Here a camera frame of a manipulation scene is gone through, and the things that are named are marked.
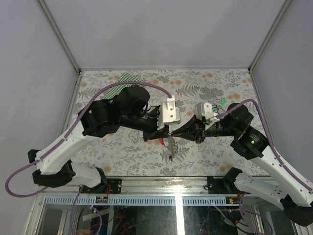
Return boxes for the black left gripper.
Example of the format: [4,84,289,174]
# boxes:
[121,104,171,141]

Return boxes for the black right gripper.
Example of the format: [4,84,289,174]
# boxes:
[171,114,239,143]

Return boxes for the red handled carabiner keyring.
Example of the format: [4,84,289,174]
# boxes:
[158,137,176,153]

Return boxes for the silver keys bunch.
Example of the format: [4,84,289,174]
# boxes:
[166,137,178,163]

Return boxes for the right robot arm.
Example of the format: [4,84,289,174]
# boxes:
[171,102,313,227]

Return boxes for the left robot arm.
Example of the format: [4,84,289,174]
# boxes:
[28,85,169,193]

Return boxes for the green key tag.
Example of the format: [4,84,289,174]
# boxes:
[220,98,226,105]

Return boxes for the green white striped cloth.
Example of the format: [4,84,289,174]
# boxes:
[100,73,144,100]

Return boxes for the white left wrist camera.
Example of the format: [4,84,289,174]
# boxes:
[157,96,180,130]

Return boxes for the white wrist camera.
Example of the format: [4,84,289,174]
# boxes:
[157,96,180,130]
[195,102,219,122]

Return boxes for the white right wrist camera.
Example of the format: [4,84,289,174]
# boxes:
[195,102,219,122]

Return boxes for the aluminium front rail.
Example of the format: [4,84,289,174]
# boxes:
[36,175,269,196]

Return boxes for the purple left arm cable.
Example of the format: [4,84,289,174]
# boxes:
[5,82,173,235]

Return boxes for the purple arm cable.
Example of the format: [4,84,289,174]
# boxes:
[216,98,313,235]
[5,82,173,235]

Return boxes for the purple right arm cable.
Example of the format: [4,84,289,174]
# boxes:
[216,98,313,235]

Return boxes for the blue slotted cable duct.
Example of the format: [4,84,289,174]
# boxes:
[45,195,227,206]

